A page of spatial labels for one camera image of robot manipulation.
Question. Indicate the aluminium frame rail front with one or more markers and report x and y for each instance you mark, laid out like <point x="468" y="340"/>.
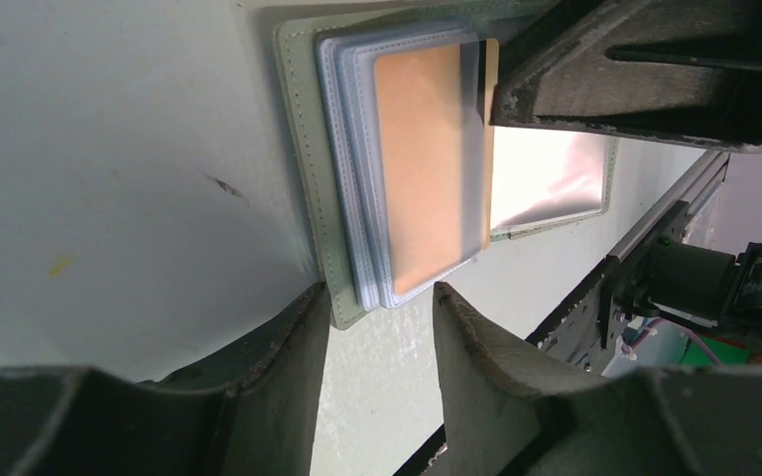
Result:
<point x="686" y="188"/>

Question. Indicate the orange credit card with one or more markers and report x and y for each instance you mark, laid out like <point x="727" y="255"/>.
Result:
<point x="437" y="156"/>

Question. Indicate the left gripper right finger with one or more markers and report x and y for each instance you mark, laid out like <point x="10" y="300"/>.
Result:
<point x="511" y="409"/>

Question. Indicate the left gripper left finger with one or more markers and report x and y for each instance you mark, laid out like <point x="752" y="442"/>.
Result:
<point x="250" y="408"/>

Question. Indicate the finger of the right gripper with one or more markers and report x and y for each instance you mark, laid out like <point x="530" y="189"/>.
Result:
<point x="677" y="72"/>

